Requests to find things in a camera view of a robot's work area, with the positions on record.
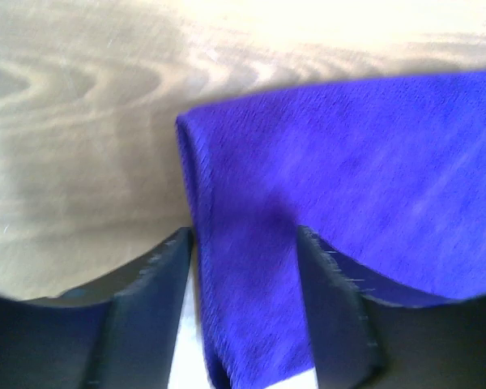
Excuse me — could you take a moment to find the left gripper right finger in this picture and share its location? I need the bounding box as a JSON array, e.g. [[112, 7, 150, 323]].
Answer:
[[296, 226, 486, 388]]

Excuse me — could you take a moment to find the purple towel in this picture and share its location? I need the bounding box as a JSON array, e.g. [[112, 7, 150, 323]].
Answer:
[[176, 71, 486, 388]]

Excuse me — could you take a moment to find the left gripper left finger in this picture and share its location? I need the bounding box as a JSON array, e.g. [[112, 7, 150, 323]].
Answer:
[[0, 228, 193, 388]]

